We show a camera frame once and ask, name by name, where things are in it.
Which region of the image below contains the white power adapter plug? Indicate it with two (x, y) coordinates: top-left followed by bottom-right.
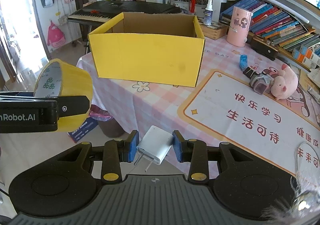
(133, 126), (174, 172)

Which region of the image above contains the yellow tape roll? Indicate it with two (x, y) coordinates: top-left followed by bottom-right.
(33, 59), (93, 132)

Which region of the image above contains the pink plush pig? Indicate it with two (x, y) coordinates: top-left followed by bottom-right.
(271, 64), (298, 100)

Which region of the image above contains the pink checkered desk mat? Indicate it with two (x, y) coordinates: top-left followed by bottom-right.
(77, 39), (319, 177)

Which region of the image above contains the pink backpack on floor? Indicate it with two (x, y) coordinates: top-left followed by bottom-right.
(47, 21), (66, 48)

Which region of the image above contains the black binder clip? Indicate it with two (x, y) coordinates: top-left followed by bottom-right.
(243, 66), (259, 79)

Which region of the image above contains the blue small clip toy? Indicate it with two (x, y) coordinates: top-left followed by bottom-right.
(239, 54), (248, 71)

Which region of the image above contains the yellow cardboard box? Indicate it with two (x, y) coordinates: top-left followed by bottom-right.
(88, 13), (205, 87)

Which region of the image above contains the wooden chess board box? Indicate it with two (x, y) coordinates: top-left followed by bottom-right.
(199, 19), (229, 40)

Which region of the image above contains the black electronic keyboard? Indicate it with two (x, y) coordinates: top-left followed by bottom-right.
(67, 1), (181, 25)

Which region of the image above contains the pink cylindrical canister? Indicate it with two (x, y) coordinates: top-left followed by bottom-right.
(227, 7), (253, 47)

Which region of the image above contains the white spray bottle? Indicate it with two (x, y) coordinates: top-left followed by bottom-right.
(203, 0), (213, 26)

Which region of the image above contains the white pen holder cup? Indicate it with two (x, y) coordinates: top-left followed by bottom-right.
(170, 0), (206, 18)

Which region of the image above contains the lower row of books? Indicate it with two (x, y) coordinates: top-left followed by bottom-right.
(220, 0), (319, 69)

